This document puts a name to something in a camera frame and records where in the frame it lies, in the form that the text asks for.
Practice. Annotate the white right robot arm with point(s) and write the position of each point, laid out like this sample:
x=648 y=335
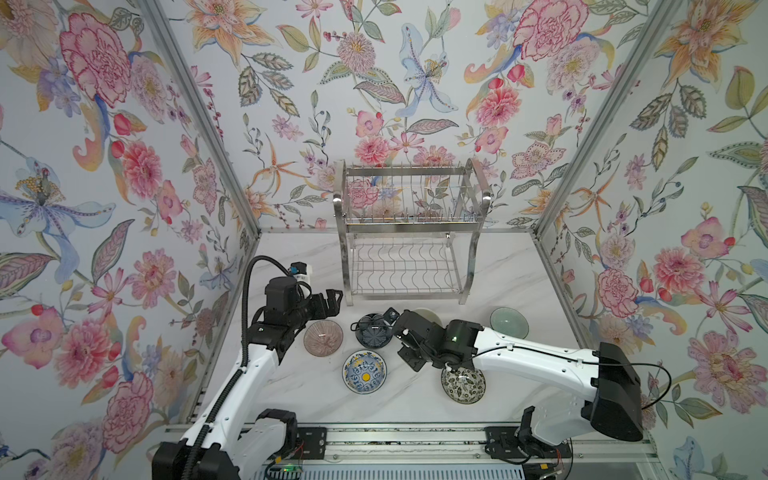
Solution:
x=599 y=390

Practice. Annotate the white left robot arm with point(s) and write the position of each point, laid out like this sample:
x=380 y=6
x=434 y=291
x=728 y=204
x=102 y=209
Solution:
x=230 y=441

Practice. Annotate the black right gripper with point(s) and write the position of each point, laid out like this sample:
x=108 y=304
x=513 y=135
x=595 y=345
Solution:
x=412 y=363

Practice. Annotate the dark petal pattern bowl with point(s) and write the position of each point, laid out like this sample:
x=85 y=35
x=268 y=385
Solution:
x=372 y=331

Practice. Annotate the cream white bowl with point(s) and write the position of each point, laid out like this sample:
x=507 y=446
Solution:
x=429 y=315

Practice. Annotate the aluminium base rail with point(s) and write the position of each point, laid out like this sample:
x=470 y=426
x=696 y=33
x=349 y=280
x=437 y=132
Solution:
x=357 y=443

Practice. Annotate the pink striped bowl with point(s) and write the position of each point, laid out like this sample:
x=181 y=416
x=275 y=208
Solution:
x=323 y=338

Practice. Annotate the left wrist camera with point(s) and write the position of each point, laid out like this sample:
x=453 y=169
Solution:
x=301 y=271

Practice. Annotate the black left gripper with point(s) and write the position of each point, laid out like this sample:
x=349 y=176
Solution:
x=333 y=309

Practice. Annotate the black white floral bowl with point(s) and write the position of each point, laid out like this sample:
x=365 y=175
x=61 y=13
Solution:
x=463 y=385

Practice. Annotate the stainless steel dish rack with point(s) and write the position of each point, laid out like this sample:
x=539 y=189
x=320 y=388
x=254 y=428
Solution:
x=410 y=232

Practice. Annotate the pale green bowl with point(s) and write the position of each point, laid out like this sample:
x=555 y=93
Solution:
x=510 y=322

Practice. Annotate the blue yellow patterned bowl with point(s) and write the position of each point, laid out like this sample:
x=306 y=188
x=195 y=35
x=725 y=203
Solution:
x=364 y=372

